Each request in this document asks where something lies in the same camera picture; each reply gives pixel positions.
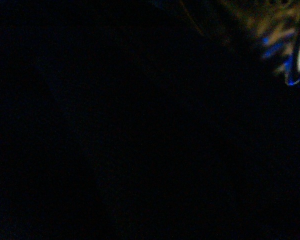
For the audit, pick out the perforated steel washer drum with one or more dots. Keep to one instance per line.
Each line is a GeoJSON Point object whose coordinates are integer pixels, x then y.
{"type": "Point", "coordinates": [268, 29]}

